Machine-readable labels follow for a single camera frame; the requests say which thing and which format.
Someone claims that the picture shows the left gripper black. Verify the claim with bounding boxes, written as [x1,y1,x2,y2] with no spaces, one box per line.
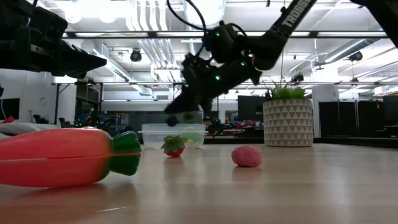
[0,29,108,79]

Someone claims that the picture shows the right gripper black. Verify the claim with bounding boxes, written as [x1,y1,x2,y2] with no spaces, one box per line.
[164,53,262,116]

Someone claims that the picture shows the lime green bumpy toy fruit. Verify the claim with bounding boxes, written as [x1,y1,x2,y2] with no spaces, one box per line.
[185,132,205,144]

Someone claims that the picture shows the red toy strawberry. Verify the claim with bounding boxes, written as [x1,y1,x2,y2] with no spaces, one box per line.
[160,134,190,158]

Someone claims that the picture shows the pink toy raspberry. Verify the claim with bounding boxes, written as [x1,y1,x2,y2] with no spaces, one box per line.
[231,145,264,168]

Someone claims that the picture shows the large orange toy carrot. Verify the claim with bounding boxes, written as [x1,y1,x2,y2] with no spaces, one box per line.
[0,126,142,188]

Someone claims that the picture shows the clear plastic tupperware container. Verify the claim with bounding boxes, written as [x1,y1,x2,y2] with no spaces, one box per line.
[137,123,208,149]

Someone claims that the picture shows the small background potted plant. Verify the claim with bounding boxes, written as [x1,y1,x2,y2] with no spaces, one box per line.
[182,111,197,123]

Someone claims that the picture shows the black cabinet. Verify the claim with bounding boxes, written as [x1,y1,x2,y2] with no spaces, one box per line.
[238,95,267,122]

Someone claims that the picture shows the grey woven cloth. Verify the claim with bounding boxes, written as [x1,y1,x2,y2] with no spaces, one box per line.
[0,122,60,140]

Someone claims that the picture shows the white triangle-pattern potted plant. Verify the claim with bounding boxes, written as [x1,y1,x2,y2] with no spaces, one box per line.
[262,80,314,147]

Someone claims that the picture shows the black partition panels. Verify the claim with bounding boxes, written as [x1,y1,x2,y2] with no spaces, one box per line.
[318,101,384,138]

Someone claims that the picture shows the black background frame stand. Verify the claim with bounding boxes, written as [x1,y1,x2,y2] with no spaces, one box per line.
[51,81,104,125]

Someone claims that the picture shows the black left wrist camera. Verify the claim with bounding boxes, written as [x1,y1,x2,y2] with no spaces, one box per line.
[0,6,68,40]

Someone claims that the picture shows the black wall screen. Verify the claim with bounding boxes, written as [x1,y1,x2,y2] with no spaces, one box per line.
[0,98,21,121]

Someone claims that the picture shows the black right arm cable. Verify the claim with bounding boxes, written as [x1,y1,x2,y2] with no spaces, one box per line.
[166,0,208,35]

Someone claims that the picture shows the silver round ceiling duct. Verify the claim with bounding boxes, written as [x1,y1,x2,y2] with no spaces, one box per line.
[183,0,227,29]

